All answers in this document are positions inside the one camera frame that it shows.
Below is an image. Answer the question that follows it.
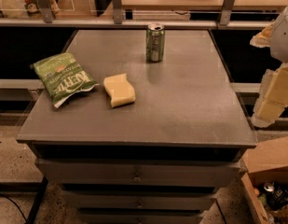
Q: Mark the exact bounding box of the green jalapeno chip bag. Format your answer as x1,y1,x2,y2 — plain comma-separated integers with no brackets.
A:
31,52,97,108

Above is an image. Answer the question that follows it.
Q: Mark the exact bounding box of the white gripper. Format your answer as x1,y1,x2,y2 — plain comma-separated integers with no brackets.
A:
250,6,288,128

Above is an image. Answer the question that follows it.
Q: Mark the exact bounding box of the black floor cable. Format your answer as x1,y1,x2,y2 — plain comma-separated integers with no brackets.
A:
0,189,29,224

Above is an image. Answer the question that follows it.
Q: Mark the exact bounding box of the metal railing frame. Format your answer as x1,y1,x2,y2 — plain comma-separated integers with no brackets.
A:
0,0,278,30

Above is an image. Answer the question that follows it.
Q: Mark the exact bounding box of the green soda can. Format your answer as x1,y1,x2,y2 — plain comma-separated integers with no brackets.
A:
146,23,165,63

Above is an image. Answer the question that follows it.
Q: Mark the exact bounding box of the cardboard box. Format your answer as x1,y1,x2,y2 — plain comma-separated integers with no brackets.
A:
241,136,288,224

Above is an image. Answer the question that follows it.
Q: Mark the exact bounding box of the grey drawer cabinet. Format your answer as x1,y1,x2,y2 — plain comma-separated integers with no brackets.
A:
18,30,255,224

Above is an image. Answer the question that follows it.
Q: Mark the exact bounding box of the yellow sponge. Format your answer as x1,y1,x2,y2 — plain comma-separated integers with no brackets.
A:
103,74,135,107

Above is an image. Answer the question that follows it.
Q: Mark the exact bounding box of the dark can in box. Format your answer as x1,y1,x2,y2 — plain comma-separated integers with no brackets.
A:
263,182,288,211

